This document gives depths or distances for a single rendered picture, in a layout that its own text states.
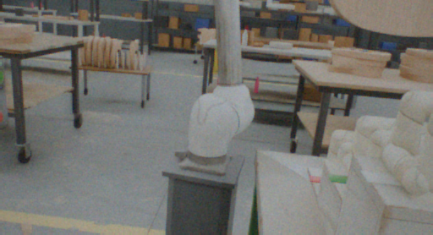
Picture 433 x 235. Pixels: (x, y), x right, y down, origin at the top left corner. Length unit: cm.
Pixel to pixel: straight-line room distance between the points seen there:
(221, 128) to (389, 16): 71
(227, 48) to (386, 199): 111
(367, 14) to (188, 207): 93
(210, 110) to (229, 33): 34
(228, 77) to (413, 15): 81
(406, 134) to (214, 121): 87
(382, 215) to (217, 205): 97
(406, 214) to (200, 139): 96
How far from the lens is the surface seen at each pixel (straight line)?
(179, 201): 139
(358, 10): 82
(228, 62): 146
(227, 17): 146
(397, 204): 45
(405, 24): 85
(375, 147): 60
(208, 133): 130
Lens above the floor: 129
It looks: 16 degrees down
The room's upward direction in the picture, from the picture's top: 5 degrees clockwise
